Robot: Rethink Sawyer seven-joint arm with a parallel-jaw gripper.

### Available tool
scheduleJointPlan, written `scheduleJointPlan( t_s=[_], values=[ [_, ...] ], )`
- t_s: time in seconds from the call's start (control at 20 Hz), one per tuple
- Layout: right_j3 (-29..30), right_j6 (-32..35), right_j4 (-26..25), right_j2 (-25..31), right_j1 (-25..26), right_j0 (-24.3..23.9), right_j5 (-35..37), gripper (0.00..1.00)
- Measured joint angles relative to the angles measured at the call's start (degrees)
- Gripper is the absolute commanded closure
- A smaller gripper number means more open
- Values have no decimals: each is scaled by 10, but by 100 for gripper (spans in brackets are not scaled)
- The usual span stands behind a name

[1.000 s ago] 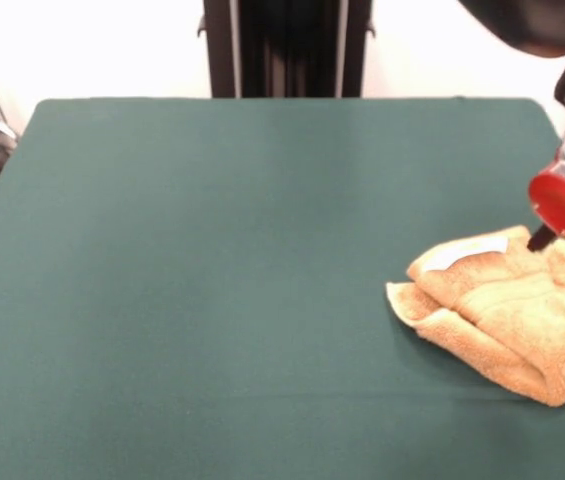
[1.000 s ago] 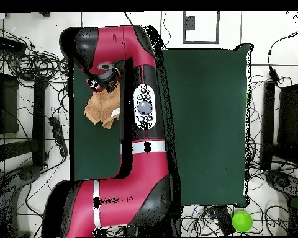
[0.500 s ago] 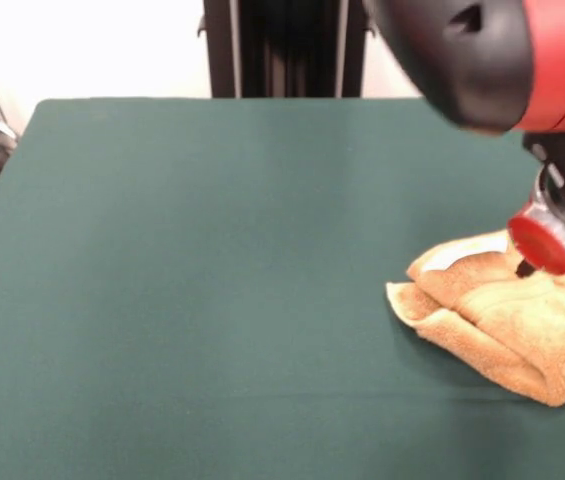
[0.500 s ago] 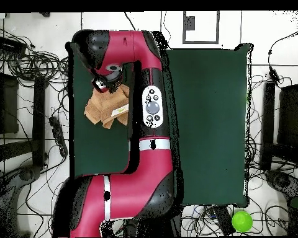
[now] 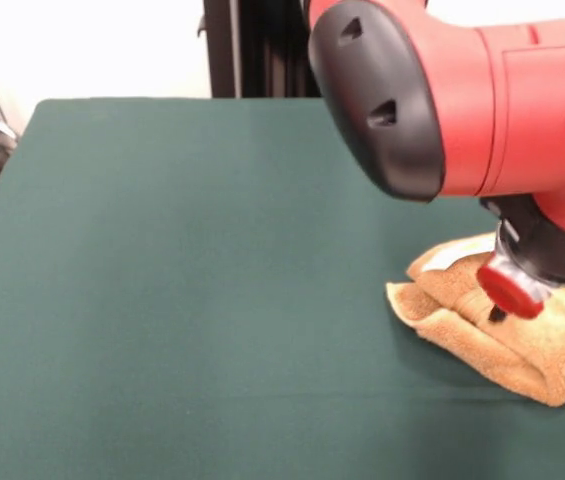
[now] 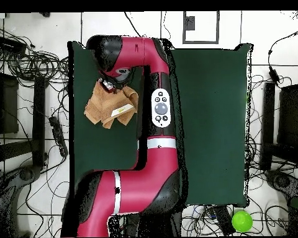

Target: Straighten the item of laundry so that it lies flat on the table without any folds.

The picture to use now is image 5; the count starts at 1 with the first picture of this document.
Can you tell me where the dark green table cloth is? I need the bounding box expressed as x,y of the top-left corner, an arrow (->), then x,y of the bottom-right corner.
0,97 -> 565,480

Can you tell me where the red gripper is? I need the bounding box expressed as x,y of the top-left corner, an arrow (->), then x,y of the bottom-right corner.
476,262 -> 548,324

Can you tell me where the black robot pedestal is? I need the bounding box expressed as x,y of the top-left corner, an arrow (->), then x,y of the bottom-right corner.
195,0 -> 323,99

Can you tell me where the tan terry towel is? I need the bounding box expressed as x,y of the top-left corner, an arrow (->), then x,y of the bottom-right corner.
385,230 -> 565,409

